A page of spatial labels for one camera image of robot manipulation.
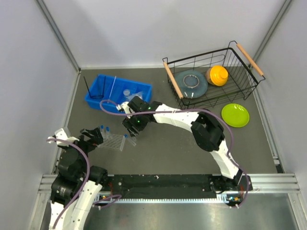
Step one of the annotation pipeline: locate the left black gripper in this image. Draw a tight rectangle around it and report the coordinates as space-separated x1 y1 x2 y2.
59 126 103 176

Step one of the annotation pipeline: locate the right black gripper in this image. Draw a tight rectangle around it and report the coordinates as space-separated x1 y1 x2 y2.
122 111 147 138

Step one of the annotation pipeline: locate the blue-capped test tube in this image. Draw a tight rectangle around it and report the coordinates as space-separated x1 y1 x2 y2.
106 126 113 140
124 135 136 147
100 125 106 140

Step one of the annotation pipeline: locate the clear bag of white powder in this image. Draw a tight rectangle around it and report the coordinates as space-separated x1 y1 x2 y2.
127 91 143 101

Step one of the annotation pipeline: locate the black wire ring stand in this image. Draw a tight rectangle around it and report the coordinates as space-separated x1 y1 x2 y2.
83 74 106 100

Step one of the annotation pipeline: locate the glass bulb tube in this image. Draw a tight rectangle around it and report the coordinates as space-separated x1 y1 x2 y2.
108 76 117 100

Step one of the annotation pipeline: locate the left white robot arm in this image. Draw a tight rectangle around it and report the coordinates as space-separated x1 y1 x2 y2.
47 127 110 230

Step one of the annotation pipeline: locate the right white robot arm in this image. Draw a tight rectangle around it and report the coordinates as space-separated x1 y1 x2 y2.
117 96 243 190

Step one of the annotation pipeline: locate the clear plastic well plate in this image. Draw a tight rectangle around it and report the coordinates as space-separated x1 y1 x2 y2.
98 134 125 151

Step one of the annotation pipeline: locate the blue plastic divided bin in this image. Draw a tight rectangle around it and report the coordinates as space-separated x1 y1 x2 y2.
85 74 153 110

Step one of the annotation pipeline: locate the blue-grey ceramic plate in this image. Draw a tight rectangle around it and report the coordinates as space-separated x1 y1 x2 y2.
175 70 208 99

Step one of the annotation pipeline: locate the orange ribbed bowl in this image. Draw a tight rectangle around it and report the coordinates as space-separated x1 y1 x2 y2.
206 65 228 87

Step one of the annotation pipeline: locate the lime green plate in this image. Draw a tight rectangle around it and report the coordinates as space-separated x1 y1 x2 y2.
221 103 250 128

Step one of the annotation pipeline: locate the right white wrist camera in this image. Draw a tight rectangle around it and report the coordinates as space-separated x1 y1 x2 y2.
116 102 130 114

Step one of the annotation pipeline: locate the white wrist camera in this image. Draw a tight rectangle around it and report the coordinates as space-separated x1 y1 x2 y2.
116 102 130 114
47 127 79 147

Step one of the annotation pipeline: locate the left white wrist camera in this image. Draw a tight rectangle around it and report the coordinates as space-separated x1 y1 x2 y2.
47 127 79 147

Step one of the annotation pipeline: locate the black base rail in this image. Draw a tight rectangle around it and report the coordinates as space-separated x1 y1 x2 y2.
40 173 300 204

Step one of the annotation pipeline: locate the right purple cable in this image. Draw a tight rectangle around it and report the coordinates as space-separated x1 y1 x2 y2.
99 99 251 208

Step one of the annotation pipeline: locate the black wire basket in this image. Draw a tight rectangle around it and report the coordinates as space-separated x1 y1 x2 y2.
163 40 265 109

